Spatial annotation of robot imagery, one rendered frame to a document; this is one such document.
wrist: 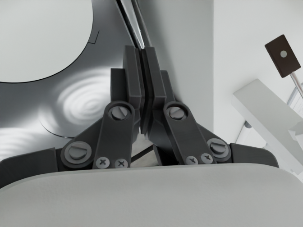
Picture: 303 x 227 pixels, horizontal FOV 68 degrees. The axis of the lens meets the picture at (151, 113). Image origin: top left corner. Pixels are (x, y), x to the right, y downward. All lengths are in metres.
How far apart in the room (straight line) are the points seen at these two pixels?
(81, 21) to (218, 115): 0.16
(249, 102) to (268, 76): 0.04
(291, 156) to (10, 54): 0.22
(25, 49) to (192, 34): 0.12
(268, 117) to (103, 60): 0.15
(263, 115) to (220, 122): 0.06
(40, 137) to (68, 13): 0.13
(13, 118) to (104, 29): 0.11
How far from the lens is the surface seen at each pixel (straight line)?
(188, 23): 0.18
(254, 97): 0.22
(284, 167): 3.47
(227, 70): 0.19
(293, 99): 0.36
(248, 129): 0.31
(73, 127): 0.26
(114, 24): 0.19
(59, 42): 0.19
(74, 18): 0.18
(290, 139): 0.21
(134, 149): 0.40
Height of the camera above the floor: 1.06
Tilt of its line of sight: 32 degrees down
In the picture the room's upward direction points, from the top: 147 degrees clockwise
